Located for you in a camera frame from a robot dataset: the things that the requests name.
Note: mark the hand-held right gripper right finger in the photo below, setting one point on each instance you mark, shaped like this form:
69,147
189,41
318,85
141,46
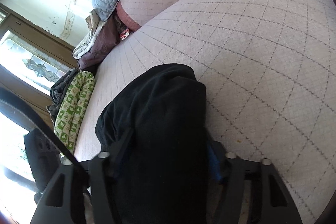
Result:
214,161

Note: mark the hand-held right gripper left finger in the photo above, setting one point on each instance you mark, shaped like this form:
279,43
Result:
97,174

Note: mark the black pants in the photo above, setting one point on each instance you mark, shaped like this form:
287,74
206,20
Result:
162,121

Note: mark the black plastic device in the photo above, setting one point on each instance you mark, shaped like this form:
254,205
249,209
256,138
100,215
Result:
42,161

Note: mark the green patterned blanket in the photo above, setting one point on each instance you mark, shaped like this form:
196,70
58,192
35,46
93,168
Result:
76,108

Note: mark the dark grey cloth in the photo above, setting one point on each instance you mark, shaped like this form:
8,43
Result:
59,92

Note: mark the pink quilted sofa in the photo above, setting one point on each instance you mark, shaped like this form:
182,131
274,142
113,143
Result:
249,56

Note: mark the purple folded cloth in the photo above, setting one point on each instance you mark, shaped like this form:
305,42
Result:
99,50

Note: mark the patterned glass door pane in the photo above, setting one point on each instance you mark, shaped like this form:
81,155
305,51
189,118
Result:
31,64

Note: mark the cream folded cloth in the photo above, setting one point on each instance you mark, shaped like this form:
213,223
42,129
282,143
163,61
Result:
86,43

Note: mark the red printed packet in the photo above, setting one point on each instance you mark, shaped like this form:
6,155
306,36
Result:
124,34

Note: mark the brown wooden door frame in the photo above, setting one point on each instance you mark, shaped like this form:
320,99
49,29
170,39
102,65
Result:
31,35

